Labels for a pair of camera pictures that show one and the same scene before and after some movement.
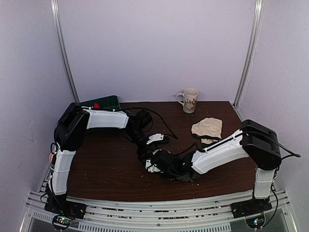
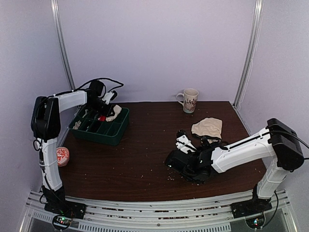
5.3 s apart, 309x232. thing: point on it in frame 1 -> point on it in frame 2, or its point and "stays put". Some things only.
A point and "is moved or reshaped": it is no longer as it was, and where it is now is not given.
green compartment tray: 111,102 is moved or reshaped
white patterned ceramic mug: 190,99 stays put
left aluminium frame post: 54,7 stays put
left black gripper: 141,154 -> 107,112
